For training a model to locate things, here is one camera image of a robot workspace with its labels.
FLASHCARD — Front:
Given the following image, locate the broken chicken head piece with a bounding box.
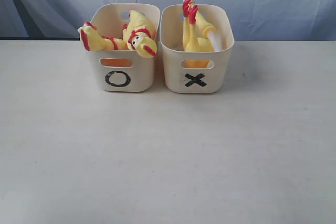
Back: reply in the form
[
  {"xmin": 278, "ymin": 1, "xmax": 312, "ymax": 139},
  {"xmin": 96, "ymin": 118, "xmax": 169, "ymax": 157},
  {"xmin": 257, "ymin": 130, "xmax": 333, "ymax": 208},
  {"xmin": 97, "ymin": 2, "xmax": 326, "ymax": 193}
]
[{"xmin": 182, "ymin": 0, "xmax": 224, "ymax": 51}]

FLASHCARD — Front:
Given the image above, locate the headless chicken body piece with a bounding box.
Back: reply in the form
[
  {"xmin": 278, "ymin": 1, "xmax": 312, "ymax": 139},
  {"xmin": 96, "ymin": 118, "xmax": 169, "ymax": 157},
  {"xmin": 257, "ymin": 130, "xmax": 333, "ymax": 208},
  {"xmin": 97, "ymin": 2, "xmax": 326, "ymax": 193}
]
[{"xmin": 182, "ymin": 0, "xmax": 215, "ymax": 69}]

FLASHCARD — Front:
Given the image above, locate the whole rubber chicken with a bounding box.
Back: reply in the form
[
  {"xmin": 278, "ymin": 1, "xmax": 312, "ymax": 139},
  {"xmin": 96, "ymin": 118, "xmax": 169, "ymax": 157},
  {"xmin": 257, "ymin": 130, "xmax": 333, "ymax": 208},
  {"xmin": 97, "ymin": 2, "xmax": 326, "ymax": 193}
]
[
  {"xmin": 77, "ymin": 21, "xmax": 129, "ymax": 51},
  {"xmin": 123, "ymin": 10, "xmax": 157, "ymax": 58}
]

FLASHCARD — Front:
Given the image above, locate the cream bin marked X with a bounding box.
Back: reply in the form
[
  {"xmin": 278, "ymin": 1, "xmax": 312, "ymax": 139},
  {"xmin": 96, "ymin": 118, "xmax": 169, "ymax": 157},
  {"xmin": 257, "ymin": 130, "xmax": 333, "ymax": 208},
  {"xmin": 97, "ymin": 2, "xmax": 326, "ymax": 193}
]
[{"xmin": 160, "ymin": 4, "xmax": 235, "ymax": 93}]

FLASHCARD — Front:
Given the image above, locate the cream bin marked O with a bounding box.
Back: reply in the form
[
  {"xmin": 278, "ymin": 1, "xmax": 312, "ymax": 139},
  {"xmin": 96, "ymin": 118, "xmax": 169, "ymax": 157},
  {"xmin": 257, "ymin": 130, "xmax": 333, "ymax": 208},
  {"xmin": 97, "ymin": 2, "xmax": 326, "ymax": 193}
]
[{"xmin": 86, "ymin": 3, "xmax": 160, "ymax": 92}]

